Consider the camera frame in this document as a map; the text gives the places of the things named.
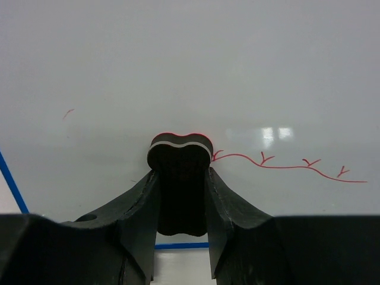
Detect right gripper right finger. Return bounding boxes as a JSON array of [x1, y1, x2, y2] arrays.
[[204, 169, 379, 284]]

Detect black whiteboard eraser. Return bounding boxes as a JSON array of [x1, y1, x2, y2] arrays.
[[147, 132, 213, 237]]

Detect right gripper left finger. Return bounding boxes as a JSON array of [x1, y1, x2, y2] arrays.
[[1, 172, 160, 284]]

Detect blue framed small whiteboard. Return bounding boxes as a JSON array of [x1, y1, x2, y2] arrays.
[[0, 0, 380, 251]]

